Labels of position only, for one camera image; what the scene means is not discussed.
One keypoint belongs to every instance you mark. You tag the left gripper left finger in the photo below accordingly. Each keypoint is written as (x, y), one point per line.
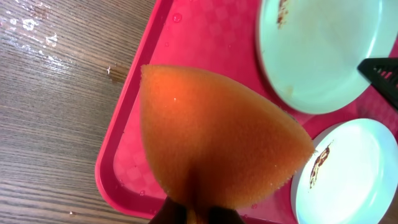
(170, 213)

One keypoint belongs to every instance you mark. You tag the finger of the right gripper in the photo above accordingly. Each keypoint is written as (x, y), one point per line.
(382, 74)

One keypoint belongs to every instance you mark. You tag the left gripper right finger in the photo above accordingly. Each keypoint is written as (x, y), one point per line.
(218, 215)

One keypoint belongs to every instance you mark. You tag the orange sponge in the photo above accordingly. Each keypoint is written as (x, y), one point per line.
(211, 141)

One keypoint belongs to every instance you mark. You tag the light blue plate top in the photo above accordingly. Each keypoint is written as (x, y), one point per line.
(310, 49)

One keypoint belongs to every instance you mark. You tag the light blue plate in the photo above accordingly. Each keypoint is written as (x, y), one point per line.
(351, 177)
(310, 49)

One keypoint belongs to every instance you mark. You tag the light blue plate right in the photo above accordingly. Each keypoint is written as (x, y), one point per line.
(351, 177)

